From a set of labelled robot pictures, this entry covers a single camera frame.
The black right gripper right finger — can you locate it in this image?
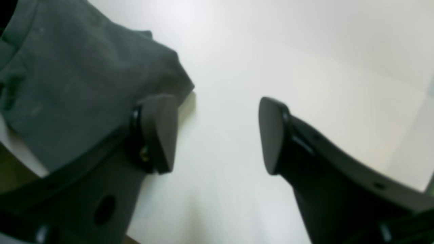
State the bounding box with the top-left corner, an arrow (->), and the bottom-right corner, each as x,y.
258,97 -> 434,244

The dark grey t-shirt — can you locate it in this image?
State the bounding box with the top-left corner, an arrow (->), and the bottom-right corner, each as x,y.
1,0 -> 194,172

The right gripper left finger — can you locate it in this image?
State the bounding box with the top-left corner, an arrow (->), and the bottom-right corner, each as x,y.
1,94 -> 178,244

